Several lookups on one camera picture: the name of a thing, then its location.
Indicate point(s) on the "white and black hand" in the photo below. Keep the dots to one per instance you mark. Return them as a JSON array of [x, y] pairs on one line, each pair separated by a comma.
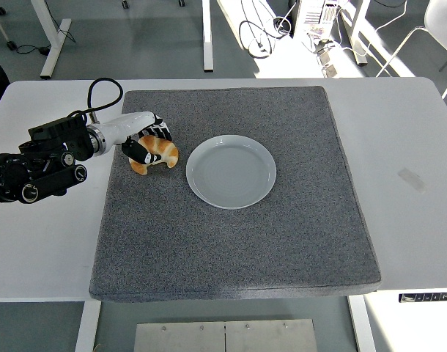
[[124, 124]]

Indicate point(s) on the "golden croissant bread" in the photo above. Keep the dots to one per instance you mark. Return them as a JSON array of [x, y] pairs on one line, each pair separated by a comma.
[[165, 148]]

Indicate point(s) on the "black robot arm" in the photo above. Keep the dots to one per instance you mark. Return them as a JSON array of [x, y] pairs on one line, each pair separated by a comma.
[[44, 161]]

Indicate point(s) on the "pale grey round plate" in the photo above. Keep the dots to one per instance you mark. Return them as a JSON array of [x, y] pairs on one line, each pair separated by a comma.
[[231, 172]]

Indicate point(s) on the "grey metal plate with screws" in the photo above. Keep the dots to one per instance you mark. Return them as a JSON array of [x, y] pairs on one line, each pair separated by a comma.
[[223, 337]]

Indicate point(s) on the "white T-shaped desk leg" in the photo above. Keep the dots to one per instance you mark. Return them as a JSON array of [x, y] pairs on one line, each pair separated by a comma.
[[53, 47]]

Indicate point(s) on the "white narrow desk leg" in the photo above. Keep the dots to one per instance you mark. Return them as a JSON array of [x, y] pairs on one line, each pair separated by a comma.
[[207, 36]]

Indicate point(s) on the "grey speckled square mat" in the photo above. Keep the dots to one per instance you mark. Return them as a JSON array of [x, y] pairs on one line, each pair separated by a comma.
[[227, 249]]

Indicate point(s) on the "white table leg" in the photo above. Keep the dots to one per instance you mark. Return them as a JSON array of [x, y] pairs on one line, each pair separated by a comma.
[[87, 326], [362, 326]]

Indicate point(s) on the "grey floor power strip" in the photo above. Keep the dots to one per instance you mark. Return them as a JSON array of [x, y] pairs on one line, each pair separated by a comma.
[[329, 67]]

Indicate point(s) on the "white computer tower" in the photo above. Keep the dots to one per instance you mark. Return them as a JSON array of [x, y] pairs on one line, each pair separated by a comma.
[[315, 16]]

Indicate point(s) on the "white slanted desk leg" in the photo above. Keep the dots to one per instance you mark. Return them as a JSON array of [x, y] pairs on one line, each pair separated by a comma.
[[360, 40]]

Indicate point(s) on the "white chair with metal legs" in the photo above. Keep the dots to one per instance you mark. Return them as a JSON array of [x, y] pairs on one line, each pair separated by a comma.
[[441, 22]]

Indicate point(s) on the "desk height control panel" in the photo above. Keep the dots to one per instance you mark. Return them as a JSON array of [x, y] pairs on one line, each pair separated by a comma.
[[428, 297]]

